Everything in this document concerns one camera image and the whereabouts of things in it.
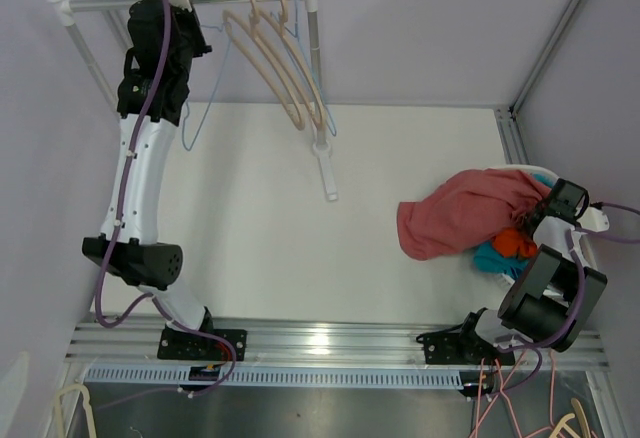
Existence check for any pink wire hanger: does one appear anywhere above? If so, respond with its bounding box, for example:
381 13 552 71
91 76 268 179
467 350 556 438

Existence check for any beige hanger on floor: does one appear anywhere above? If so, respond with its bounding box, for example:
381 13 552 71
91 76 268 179
53 383 98 438

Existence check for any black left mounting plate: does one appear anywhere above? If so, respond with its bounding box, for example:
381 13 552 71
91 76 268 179
157 327 248 362

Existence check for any white plastic laundry basket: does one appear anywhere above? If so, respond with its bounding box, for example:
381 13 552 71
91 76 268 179
489 165 596 291

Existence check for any wooden hanger on floor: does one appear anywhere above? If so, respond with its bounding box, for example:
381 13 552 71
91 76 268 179
549 398 595 438

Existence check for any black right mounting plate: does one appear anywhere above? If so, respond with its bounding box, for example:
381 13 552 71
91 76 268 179
415 331 515 366

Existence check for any black mounting plate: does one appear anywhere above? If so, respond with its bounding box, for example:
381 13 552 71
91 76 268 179
415 331 515 366
157 327 248 362

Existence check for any white slotted cable duct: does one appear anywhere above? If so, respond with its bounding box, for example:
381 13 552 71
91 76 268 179
84 364 464 390

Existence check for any pink t shirt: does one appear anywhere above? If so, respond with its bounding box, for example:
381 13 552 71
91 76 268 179
396 168 550 261

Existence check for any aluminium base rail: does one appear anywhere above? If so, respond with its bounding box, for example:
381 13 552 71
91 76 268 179
63 313 611 372

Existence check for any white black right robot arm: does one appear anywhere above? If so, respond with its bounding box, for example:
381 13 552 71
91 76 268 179
455 179 608 363

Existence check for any teal t shirt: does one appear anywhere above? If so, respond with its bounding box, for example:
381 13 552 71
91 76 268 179
472 173 556 282

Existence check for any beige wooden hanger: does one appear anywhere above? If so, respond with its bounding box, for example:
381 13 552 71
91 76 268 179
257 0 327 137
222 0 313 131

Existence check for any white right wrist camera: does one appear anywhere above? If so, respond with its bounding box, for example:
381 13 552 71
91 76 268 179
578 205 610 233

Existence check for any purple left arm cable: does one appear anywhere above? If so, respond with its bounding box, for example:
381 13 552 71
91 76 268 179
93 0 238 400

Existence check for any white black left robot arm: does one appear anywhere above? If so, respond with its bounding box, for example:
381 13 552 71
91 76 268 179
82 0 216 359

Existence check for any metal clothes rack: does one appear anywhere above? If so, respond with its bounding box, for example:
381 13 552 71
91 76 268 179
46 0 338 202

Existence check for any light blue wire hanger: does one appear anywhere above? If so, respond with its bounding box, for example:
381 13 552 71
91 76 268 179
282 0 339 138
181 0 232 152

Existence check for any orange t shirt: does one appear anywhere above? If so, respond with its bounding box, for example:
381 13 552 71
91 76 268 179
491 228 538 260

